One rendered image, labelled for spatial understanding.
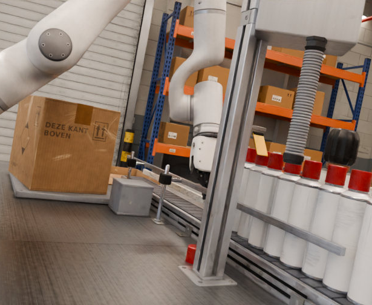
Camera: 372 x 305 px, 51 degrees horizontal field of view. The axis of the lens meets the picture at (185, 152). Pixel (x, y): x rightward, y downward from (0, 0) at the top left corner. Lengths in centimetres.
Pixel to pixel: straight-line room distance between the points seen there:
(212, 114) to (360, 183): 52
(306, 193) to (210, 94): 47
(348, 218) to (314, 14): 34
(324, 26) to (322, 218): 33
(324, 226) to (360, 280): 11
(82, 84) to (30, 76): 401
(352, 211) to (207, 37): 62
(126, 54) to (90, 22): 416
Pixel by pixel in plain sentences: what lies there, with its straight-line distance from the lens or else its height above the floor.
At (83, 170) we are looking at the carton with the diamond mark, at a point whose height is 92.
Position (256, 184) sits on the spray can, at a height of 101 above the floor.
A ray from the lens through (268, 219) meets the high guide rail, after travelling 80.
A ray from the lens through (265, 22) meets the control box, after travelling 71.
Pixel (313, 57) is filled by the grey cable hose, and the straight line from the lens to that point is 68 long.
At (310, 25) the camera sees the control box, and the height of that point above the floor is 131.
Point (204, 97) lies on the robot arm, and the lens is 111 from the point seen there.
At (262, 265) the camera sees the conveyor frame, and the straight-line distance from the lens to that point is 80.
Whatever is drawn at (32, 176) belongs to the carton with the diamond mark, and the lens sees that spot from 120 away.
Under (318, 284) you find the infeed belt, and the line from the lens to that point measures 74.
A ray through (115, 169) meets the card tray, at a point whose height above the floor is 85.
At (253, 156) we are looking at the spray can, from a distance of 94.
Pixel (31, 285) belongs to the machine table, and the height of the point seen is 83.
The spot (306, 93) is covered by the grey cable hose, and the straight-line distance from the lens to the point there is 67.
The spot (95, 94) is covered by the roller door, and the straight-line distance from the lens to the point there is 507.
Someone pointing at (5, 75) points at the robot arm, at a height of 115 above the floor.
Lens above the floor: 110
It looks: 3 degrees down
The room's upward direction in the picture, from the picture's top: 10 degrees clockwise
